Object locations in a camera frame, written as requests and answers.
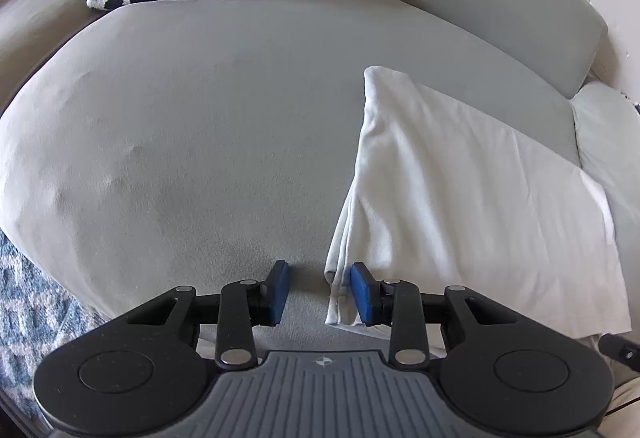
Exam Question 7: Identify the grey sofa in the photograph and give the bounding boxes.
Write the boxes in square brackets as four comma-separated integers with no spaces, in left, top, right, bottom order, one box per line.
[0,0,640,334]

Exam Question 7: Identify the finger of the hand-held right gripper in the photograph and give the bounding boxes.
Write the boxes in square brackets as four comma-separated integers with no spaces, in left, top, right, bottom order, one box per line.
[598,333,640,373]

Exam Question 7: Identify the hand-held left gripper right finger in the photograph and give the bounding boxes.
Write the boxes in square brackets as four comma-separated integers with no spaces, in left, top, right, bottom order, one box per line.
[350,262,518,367]

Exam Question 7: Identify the white t-shirt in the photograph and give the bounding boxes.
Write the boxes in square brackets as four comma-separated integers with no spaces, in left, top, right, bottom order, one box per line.
[324,65,632,344]

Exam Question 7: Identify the blue patterned rug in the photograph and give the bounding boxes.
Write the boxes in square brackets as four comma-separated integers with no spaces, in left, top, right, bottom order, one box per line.
[0,230,108,424]

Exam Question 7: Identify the pale grey armrest cushion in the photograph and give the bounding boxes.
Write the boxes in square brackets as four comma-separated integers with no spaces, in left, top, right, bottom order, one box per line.
[570,82,640,269]

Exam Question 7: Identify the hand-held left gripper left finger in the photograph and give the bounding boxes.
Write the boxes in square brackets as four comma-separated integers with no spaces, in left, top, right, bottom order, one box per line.
[122,260,291,367]

